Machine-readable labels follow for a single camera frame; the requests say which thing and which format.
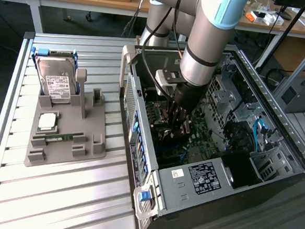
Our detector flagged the black graphics card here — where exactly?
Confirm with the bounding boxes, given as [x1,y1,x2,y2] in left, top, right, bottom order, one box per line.
[154,116,194,149]

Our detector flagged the CPU socket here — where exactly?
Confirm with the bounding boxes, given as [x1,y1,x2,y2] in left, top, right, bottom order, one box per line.
[156,103,173,122]

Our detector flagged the gray computer tower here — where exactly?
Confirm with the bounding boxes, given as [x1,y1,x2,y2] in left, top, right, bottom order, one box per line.
[272,74,305,115]

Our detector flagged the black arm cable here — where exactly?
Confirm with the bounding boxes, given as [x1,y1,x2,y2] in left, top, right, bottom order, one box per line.
[116,0,186,102]

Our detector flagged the metal drive cage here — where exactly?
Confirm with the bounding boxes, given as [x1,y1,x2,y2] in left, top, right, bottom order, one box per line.
[202,59,264,140]

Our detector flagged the black power wire bundle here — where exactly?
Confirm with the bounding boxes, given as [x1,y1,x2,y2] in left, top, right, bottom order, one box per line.
[221,119,259,155]

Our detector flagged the blue SATA wire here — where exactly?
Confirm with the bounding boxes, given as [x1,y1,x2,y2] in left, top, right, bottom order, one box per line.
[251,116,271,155]

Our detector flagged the green motherboard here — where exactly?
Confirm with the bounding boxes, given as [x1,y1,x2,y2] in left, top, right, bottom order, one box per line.
[140,90,224,174]

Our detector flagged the small orange box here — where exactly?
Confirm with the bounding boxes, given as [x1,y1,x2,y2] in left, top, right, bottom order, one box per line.
[244,10,257,22]

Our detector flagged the open black PC case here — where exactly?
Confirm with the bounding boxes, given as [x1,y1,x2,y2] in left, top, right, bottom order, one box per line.
[109,40,305,229]

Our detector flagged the silver chipset heatsink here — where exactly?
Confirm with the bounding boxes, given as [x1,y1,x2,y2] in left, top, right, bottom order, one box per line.
[188,145,208,163]

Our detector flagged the black RAM slots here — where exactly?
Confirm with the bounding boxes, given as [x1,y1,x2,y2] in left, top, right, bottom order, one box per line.
[151,121,171,133]

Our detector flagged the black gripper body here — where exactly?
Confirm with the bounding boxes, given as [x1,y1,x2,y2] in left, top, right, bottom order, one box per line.
[171,81,210,116]

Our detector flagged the gray parts rack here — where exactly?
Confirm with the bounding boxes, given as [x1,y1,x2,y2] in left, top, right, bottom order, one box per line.
[24,64,112,173]

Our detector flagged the hard disk in blue caddy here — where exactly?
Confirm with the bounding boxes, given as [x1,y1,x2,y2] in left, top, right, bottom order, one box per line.
[27,47,84,106]

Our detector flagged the black slanted pole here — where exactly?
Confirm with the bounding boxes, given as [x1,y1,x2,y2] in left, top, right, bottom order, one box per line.
[254,0,305,78]

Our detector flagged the white flat box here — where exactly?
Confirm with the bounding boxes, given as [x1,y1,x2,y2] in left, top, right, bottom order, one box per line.
[263,13,285,27]

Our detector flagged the black coiled cable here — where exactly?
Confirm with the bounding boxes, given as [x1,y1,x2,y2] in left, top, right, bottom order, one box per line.
[264,67,286,89]

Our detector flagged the silver CPU chip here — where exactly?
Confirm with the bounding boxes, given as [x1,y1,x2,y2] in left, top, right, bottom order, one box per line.
[37,111,60,133]

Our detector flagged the gray disk bay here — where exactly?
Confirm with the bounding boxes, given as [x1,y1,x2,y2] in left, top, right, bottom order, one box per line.
[249,144,305,185]

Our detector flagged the black plastic shroud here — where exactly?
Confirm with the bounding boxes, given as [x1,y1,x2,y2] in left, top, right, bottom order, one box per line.
[219,150,266,191]

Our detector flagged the gray power supply unit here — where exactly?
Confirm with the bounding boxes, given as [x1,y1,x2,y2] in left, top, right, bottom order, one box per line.
[156,153,236,214]

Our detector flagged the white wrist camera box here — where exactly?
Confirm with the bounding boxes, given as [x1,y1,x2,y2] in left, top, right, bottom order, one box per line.
[154,68,185,97]

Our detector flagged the black monitor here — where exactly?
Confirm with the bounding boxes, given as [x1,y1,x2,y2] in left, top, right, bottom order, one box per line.
[273,0,305,21]

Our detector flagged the green RAM stick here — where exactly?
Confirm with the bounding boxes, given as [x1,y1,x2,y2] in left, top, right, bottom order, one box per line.
[32,128,85,144]

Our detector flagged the blue case latch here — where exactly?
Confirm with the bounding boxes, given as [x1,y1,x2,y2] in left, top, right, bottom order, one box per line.
[137,190,151,203]

